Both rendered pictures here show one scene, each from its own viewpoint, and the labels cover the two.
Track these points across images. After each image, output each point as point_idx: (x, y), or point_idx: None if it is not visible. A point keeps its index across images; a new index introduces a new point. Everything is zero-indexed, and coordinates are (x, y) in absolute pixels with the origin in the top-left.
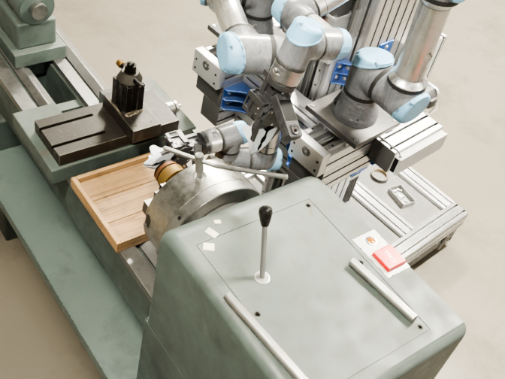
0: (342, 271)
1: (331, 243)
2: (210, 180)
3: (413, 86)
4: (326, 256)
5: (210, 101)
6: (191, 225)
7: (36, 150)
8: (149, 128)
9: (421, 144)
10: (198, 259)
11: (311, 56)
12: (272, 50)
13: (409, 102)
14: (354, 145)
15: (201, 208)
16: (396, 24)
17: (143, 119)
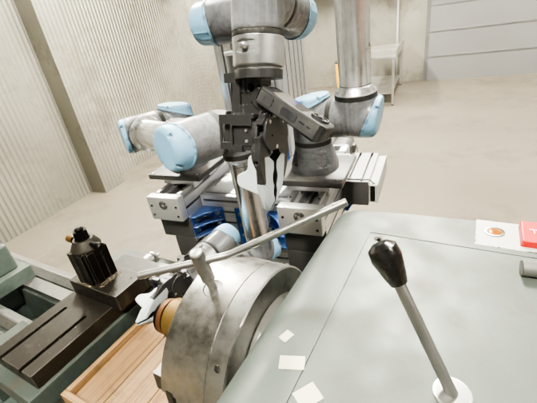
0: (530, 292)
1: (461, 263)
2: (232, 284)
3: (368, 89)
4: (482, 285)
5: (184, 238)
6: (248, 373)
7: (5, 387)
8: (133, 285)
9: (377, 169)
10: None
11: (284, 1)
12: (216, 120)
13: (373, 106)
14: (340, 185)
15: (241, 332)
16: (300, 93)
17: (121, 281)
